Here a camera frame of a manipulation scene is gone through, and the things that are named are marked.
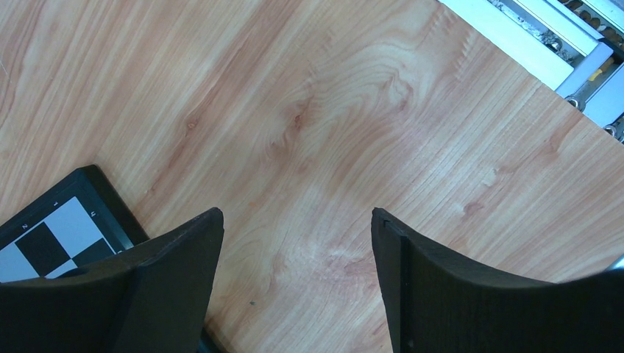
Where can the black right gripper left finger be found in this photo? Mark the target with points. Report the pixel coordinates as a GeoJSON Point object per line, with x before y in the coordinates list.
{"type": "Point", "coordinates": [150, 298]}

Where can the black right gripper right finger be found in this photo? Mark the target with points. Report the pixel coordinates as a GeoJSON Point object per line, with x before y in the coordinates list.
{"type": "Point", "coordinates": [439, 300]}

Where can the black and white chessboard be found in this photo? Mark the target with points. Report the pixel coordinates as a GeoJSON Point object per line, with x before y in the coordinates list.
{"type": "Point", "coordinates": [81, 220]}

